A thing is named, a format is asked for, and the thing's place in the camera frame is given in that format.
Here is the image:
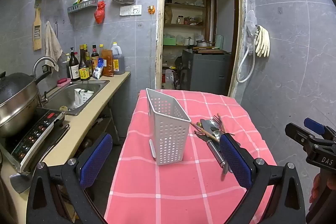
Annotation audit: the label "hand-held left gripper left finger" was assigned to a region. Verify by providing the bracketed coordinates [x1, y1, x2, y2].
[26, 132, 113, 224]

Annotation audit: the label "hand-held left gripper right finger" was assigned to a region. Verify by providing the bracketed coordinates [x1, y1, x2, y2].
[219, 133, 307, 224]

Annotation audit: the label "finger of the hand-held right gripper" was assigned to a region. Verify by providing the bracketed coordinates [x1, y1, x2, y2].
[304, 117, 336, 139]
[285, 122, 314, 148]

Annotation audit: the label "silver fork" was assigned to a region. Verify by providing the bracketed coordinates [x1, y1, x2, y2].
[212, 115, 229, 135]

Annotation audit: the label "blue handled knife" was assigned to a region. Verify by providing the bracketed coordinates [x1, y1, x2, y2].
[200, 118, 218, 136]

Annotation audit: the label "white perforated utensil basket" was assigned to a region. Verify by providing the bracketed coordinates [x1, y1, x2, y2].
[146, 88, 192, 166]

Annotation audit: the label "person's right hand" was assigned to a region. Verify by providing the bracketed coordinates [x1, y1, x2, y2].
[309, 173, 326, 204]

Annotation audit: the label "silver spoon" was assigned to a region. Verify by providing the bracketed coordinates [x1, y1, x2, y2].
[211, 130, 223, 143]

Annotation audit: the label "wooden chopstick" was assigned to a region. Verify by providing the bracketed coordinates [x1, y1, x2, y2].
[189, 122, 219, 143]
[217, 113, 227, 134]

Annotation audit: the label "white container in sink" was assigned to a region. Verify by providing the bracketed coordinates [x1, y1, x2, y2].
[74, 88, 94, 108]

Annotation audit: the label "black induction cooker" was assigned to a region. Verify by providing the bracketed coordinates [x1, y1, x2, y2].
[4, 107, 71, 173]

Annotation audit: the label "steel sink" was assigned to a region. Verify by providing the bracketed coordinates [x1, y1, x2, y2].
[43, 80, 110, 116]

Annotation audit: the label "pink checked tablecloth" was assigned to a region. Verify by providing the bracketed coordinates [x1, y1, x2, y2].
[104, 89, 278, 224]

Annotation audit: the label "grey metal blade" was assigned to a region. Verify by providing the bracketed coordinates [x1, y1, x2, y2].
[10, 172, 34, 194]

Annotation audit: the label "soy sauce bottle yellow label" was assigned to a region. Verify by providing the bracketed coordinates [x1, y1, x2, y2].
[78, 45, 90, 80]

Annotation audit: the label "blue white packet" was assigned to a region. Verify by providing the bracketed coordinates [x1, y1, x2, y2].
[92, 58, 105, 80]

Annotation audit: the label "dark pump bottle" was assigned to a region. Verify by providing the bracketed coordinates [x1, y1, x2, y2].
[66, 47, 80, 81]

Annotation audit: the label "steel wok with lid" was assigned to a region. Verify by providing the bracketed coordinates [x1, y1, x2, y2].
[0, 71, 51, 138]

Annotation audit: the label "grey metal cabinet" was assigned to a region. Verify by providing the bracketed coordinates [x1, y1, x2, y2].
[181, 49, 232, 95]

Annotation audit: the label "cream rubber gloves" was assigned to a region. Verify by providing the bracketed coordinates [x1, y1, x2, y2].
[255, 25, 271, 58]

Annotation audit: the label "clear oil jug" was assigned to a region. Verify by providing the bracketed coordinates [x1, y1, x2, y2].
[111, 42, 126, 75]

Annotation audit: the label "dark sauce bottle red label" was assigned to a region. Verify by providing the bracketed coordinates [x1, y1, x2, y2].
[91, 45, 100, 71]

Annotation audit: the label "chrome faucet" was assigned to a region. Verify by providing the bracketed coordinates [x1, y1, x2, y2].
[33, 56, 57, 78]

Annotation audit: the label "clear hanging plastic bag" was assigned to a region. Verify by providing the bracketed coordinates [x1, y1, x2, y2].
[244, 10, 257, 55]

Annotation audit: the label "beige towel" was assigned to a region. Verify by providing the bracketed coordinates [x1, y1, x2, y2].
[45, 21, 63, 72]

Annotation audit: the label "wooden grater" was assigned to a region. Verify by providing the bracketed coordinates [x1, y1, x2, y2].
[33, 7, 43, 51]

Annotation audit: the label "red plastic bag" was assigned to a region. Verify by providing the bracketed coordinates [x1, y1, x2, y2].
[94, 0, 106, 24]

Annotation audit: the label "wooden storage shelf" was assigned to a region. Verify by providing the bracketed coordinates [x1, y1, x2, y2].
[163, 0, 212, 47]

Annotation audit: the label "white hose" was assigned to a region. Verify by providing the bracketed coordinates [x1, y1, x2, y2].
[235, 30, 257, 83]

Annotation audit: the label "white power cable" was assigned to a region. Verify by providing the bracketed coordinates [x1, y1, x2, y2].
[149, 13, 155, 88]

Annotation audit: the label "worn door frame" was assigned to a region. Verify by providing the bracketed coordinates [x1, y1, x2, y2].
[154, 0, 246, 98]

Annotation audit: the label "grey wall shelf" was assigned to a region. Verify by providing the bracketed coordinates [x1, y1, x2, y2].
[67, 0, 98, 14]

